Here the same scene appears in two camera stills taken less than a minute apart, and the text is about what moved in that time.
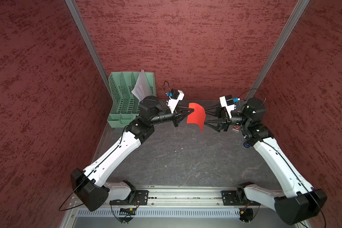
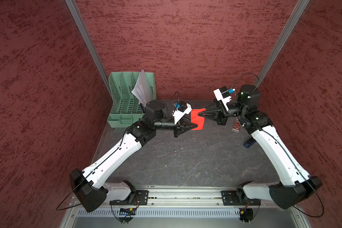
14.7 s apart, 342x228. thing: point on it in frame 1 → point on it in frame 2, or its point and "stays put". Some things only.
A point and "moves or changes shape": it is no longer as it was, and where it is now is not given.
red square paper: (197, 117) moves or changes shape
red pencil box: (236, 128) stays put
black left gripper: (183, 109) → (180, 128)
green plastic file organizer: (126, 105) stays put
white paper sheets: (143, 88) stays put
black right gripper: (224, 119) → (221, 117)
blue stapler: (246, 146) stays put
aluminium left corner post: (90, 43) stays put
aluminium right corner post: (278, 47) stays put
